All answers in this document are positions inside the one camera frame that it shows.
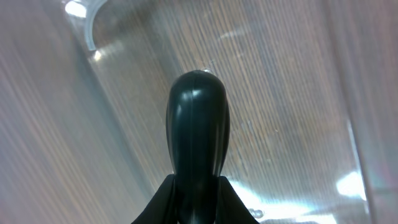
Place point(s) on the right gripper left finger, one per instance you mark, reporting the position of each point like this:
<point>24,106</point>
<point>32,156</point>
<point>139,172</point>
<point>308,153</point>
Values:
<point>161,208</point>

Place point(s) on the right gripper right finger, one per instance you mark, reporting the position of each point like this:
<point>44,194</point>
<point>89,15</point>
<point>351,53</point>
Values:
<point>229,208</point>

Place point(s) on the black red screwdriver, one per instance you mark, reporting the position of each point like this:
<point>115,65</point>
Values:
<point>197,130</point>

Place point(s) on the clear plastic container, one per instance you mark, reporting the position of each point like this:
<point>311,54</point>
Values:
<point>311,85</point>

